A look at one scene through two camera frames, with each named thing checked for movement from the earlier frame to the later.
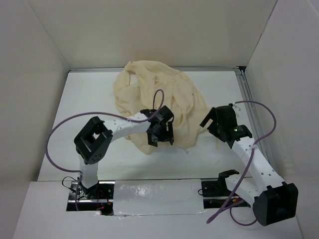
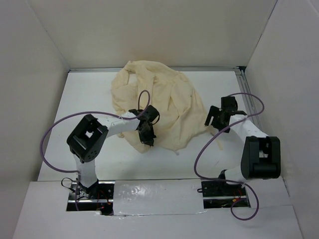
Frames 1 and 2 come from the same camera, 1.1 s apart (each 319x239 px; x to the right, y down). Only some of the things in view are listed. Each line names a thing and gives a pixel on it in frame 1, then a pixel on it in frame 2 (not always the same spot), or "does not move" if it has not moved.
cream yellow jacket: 147,85 does not move
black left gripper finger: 171,132 -> 151,140
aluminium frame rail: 242,80 does not move
